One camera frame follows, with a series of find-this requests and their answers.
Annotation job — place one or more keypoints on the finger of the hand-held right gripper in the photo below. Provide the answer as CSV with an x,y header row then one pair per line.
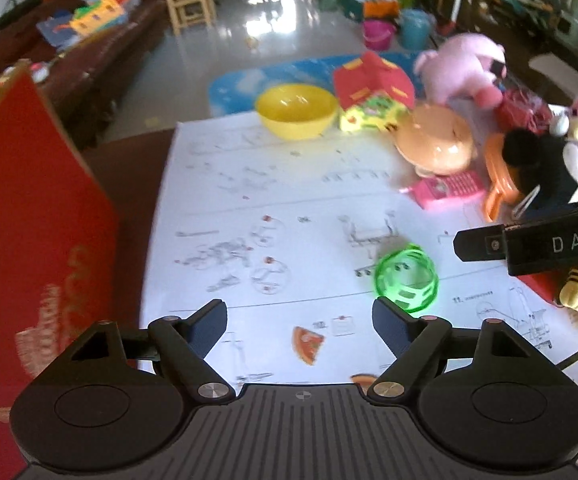
x,y
479,244

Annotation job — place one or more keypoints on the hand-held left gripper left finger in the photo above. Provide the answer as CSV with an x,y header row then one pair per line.
x,y
210,321

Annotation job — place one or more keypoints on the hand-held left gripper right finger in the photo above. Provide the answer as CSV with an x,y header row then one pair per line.
x,y
390,321

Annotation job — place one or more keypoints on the green lattice ball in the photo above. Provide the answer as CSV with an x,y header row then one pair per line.
x,y
399,260

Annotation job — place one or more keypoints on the pink toy phone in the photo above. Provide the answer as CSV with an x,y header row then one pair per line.
x,y
449,189

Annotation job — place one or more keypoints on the orange plastic cup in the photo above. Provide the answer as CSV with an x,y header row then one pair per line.
x,y
494,160

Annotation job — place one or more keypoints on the beige round plastic toy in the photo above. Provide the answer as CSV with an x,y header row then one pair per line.
x,y
434,140

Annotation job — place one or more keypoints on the red cardboard box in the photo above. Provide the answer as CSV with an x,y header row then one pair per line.
x,y
29,210

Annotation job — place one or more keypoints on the yellow plastic bowl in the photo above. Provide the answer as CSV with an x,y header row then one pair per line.
x,y
294,110

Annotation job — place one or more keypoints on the pizza slice sticker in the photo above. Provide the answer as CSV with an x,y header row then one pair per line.
x,y
364,382

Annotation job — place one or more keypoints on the black mouse plush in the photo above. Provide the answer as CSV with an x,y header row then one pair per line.
x,y
544,165

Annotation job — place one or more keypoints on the toy pizza slice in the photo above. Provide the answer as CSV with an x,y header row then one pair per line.
x,y
309,345

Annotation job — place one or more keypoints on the white printed paper sheet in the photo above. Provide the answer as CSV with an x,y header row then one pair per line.
x,y
279,200

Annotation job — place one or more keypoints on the pink pig plush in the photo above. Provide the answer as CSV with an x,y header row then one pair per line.
x,y
459,65

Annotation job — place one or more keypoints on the red roof toy house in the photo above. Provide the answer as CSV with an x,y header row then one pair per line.
x,y
369,80

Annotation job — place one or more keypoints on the blue bucket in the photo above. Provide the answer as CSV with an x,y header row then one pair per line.
x,y
416,27

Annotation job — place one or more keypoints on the pink bucket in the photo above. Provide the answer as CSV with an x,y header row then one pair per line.
x,y
379,35

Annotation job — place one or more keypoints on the blue printed mat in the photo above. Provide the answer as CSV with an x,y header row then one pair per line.
x,y
239,87

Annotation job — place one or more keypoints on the white red pole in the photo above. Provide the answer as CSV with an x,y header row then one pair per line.
x,y
456,5

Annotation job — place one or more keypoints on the green orange toy box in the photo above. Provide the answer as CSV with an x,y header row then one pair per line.
x,y
369,7

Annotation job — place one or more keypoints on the brown leather sofa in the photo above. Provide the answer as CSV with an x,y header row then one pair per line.
x,y
99,70

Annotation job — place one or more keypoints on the wooden chair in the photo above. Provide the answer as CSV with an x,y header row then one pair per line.
x,y
189,0

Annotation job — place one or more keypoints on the colourful toy block building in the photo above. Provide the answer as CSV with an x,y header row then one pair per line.
x,y
101,12

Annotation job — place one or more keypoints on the blue picture book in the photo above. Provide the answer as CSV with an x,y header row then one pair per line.
x,y
56,27

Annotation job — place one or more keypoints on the black bag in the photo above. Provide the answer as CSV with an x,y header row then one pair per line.
x,y
4,20

